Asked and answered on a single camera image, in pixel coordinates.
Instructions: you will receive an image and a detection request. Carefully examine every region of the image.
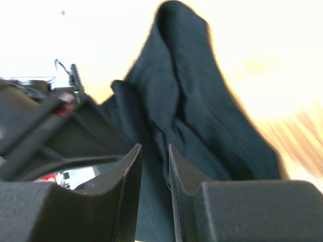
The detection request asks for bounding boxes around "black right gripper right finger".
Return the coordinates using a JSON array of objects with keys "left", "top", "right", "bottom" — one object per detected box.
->
[{"left": 169, "top": 145, "right": 322, "bottom": 241}]

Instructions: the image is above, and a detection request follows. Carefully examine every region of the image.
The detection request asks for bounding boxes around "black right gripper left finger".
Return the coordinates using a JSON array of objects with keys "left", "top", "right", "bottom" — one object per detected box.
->
[{"left": 1, "top": 144, "right": 142, "bottom": 241}]

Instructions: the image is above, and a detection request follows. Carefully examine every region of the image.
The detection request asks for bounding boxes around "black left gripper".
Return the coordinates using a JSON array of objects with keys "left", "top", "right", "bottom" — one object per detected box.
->
[{"left": 1, "top": 80, "right": 131, "bottom": 181}]

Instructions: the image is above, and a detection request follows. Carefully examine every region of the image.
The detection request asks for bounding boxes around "black t-shirt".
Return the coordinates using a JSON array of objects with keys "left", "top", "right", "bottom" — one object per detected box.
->
[{"left": 100, "top": 1, "right": 280, "bottom": 241}]

